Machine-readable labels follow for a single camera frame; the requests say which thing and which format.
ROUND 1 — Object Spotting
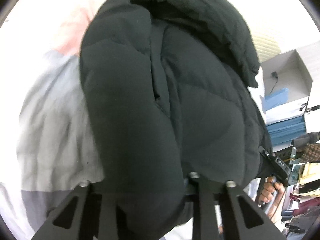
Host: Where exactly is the black puffer jacket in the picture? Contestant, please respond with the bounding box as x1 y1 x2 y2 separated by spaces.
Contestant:
80 0 272 239

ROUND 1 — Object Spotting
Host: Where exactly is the person's right hand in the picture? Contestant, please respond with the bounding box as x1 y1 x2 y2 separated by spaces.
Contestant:
258 177 285 206

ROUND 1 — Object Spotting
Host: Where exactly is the blue curtain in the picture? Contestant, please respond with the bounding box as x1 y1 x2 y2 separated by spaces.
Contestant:
266 115 306 146

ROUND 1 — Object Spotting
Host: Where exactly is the plaid patchwork duvet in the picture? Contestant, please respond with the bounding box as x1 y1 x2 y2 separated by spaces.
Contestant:
1 0 106 239

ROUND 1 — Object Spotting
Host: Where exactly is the grey white wardrobe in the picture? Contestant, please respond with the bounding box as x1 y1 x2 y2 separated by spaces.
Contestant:
261 49 319 125

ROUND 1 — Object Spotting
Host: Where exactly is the cream quilted headboard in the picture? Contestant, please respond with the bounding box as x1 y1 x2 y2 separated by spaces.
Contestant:
252 35 281 63

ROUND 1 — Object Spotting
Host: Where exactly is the black wall plug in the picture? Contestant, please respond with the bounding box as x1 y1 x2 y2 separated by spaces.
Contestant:
271 72 278 79

